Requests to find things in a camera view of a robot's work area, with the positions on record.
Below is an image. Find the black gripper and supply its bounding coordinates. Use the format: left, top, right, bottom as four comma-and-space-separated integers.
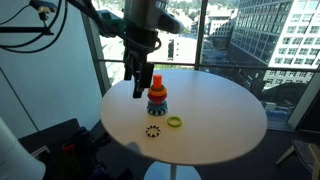
123, 25, 163, 100

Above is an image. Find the yellow toy ring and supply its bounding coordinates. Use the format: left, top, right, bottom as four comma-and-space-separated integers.
166, 115, 183, 128

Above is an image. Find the orange stand peg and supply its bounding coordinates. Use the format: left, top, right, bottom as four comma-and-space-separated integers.
152, 74, 164, 89

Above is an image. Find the grey window mullion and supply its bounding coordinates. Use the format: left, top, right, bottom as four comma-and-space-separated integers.
194, 0, 210, 71
79, 0, 112, 97

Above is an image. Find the black boom rod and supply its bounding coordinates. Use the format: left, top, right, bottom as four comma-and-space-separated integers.
0, 25, 55, 36

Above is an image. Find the white rounded housing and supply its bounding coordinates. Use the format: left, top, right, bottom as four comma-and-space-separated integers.
0, 116, 47, 180

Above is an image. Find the grey chair with wooden legs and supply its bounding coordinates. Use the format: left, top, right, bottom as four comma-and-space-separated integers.
275, 139, 320, 180

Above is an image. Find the orange toy ring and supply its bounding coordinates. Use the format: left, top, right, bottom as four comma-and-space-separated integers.
147, 87, 168, 98

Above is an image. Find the dark green toy ring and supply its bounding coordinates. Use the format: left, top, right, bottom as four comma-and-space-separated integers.
150, 84, 166, 92

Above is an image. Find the red toy ring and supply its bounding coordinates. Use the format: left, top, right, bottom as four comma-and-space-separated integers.
147, 93, 168, 106

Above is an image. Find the blue toy ring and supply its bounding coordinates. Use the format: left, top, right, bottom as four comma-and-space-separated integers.
146, 100, 169, 113

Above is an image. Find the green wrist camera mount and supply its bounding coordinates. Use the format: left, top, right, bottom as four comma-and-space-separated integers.
96, 9, 129, 38

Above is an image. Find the small black white striped ring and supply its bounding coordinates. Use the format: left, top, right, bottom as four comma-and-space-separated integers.
145, 125, 162, 138

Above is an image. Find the black looping cable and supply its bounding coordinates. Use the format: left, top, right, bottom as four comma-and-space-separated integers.
0, 0, 70, 54

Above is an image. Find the black clamp with orange handle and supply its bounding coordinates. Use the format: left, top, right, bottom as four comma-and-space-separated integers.
60, 126, 113, 180

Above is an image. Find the dark window rail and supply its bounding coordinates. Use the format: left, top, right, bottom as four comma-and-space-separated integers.
99, 58, 320, 73

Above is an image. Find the white table pedestal base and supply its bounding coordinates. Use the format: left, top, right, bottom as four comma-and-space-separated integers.
143, 161, 203, 180

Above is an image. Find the grey camera on mount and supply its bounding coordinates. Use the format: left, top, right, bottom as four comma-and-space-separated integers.
29, 0, 59, 29

